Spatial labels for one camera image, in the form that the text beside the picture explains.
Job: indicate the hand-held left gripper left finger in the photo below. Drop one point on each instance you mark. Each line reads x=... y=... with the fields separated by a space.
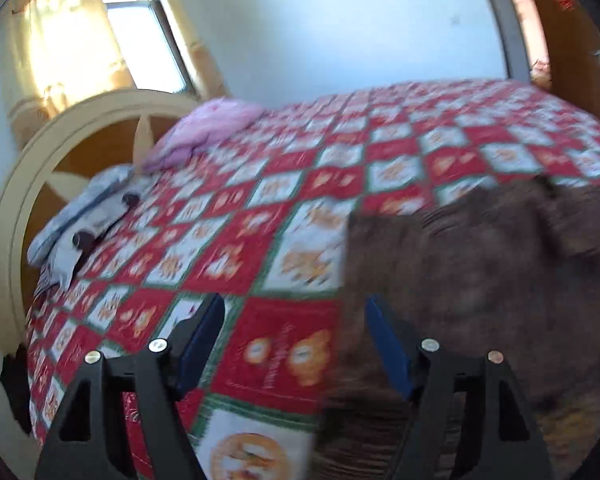
x=200 y=346

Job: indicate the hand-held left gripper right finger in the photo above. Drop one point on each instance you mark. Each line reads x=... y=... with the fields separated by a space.
x=387 y=346

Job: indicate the brown knitted sweater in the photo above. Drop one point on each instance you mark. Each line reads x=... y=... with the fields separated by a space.
x=480 y=285

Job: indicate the grey and white clothes pile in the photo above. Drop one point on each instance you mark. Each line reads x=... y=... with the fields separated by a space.
x=87 y=205

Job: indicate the red patchwork bear quilt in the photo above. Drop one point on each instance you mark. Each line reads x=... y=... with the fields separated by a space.
x=280 y=200

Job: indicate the dark cloth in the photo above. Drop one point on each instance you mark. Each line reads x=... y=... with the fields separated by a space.
x=17 y=395

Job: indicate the pink pillow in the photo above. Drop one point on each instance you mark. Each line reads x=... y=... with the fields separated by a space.
x=205 y=127

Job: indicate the cream wooden headboard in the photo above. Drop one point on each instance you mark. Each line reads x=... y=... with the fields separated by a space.
x=35 y=160

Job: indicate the window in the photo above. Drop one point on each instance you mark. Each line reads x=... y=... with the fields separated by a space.
x=140 y=30

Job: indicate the brown wooden door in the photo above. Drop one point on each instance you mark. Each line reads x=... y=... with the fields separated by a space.
x=575 y=45

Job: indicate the grey door frame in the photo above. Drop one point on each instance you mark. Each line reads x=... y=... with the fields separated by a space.
x=505 y=20

